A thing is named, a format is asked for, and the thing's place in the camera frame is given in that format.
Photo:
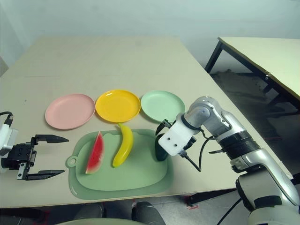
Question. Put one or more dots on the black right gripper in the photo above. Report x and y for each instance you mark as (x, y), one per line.
(190, 143)

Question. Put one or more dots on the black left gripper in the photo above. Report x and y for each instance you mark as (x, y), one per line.
(20, 154)

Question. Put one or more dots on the dark green toy avocado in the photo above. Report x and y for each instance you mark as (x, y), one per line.
(160, 155)

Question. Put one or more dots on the yellow toy banana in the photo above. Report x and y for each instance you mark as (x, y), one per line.
(124, 145)

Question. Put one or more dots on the toy watermelon slice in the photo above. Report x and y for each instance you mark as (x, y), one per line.
(95, 153)

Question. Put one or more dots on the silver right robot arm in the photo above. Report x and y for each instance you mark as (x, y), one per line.
(246, 140)

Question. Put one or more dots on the mint green round plate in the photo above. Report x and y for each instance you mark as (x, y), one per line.
(159, 105)

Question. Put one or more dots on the yellow round plate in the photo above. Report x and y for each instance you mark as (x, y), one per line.
(117, 105)

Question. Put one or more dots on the pink round plate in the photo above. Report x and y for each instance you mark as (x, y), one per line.
(70, 111)

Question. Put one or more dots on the green cutting mat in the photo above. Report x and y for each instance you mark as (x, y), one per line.
(131, 180)

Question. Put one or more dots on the dark grey robot left leg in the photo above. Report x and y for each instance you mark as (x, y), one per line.
(91, 211)

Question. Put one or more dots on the dark grey robot leg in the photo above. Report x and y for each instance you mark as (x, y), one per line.
(147, 213)
(91, 211)

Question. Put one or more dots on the pale green robot torso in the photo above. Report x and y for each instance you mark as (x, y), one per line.
(93, 222)

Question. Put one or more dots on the dark grey robot right leg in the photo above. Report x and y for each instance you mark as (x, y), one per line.
(147, 213)

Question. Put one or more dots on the side table with black legs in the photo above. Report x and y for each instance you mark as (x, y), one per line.
(269, 54)

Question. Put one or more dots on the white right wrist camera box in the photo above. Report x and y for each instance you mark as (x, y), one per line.
(175, 136)

